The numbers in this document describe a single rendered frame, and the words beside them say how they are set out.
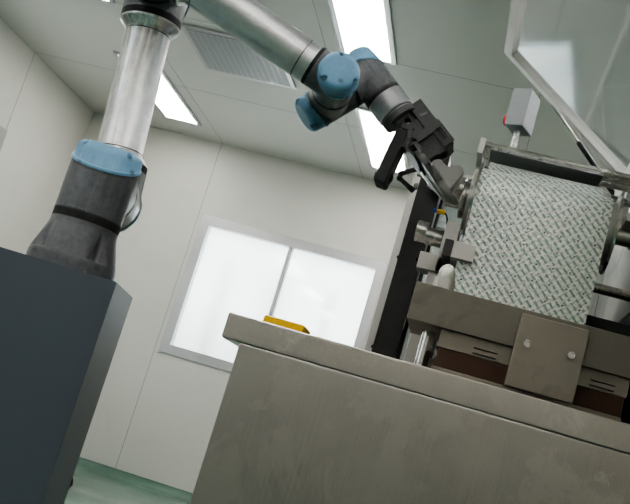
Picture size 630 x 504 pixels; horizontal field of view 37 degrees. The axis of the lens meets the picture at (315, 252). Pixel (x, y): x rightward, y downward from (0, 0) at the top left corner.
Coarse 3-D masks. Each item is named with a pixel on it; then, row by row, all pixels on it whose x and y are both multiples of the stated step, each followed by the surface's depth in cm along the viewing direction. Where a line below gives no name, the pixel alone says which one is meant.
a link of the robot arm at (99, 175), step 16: (80, 144) 157; (96, 144) 155; (80, 160) 155; (96, 160) 154; (112, 160) 155; (128, 160) 157; (80, 176) 154; (96, 176) 154; (112, 176) 155; (128, 176) 157; (64, 192) 155; (80, 192) 153; (96, 192) 154; (112, 192) 155; (128, 192) 158; (80, 208) 153; (96, 208) 153; (112, 208) 155; (128, 208) 164
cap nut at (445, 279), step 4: (448, 264) 147; (440, 268) 147; (444, 268) 146; (448, 268) 146; (452, 268) 146; (440, 272) 146; (444, 272) 146; (448, 272) 146; (452, 272) 146; (436, 276) 147; (440, 276) 146; (444, 276) 146; (448, 276) 146; (452, 276) 146; (436, 280) 146; (440, 280) 146; (444, 280) 145; (448, 280) 145; (452, 280) 146; (436, 284) 146; (440, 284) 145; (444, 284) 145; (448, 284) 145; (452, 284) 146; (448, 288) 145; (452, 288) 146
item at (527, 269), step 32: (480, 224) 165; (480, 256) 163; (512, 256) 163; (544, 256) 162; (576, 256) 161; (480, 288) 162; (512, 288) 161; (544, 288) 161; (576, 288) 160; (576, 320) 159
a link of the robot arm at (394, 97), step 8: (392, 88) 178; (400, 88) 179; (384, 96) 177; (392, 96) 177; (400, 96) 177; (376, 104) 178; (384, 104) 177; (392, 104) 177; (400, 104) 177; (376, 112) 179; (384, 112) 177; (384, 120) 179
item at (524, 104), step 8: (520, 88) 231; (512, 96) 231; (520, 96) 230; (528, 96) 229; (536, 96) 232; (512, 104) 230; (520, 104) 229; (528, 104) 228; (536, 104) 232; (512, 112) 230; (520, 112) 228; (528, 112) 229; (536, 112) 233; (504, 120) 232; (512, 120) 229; (520, 120) 228; (528, 120) 230; (512, 128) 231; (520, 128) 229; (528, 128) 230
